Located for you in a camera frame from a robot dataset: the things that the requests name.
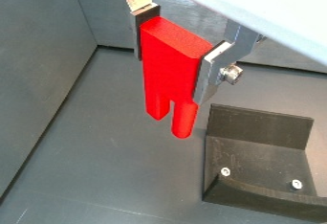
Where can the red square-circle peg object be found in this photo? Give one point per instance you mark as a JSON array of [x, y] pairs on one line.
[[172, 53]]

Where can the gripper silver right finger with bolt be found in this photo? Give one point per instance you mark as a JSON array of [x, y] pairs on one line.
[[218, 64]]

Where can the black angled holder block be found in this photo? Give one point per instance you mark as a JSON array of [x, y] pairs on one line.
[[256, 166]]

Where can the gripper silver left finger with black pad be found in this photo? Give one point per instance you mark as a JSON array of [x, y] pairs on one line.
[[144, 11]]

